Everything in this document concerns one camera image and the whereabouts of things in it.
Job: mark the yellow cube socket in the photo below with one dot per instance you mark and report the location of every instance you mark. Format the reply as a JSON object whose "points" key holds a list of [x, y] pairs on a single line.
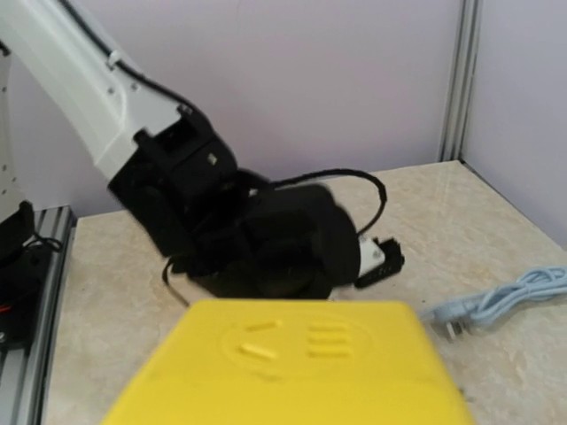
{"points": [[293, 362]]}

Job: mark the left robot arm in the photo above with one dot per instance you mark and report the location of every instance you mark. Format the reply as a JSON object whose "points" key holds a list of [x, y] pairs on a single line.
{"points": [[231, 231]]}

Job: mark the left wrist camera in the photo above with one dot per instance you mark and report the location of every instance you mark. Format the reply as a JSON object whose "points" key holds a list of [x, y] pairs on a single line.
{"points": [[379, 261]]}

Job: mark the left aluminium frame post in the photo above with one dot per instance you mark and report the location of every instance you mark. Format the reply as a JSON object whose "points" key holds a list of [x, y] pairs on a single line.
{"points": [[461, 80]]}

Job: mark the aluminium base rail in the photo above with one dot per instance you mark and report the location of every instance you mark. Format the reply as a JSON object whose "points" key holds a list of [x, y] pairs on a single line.
{"points": [[34, 253]]}

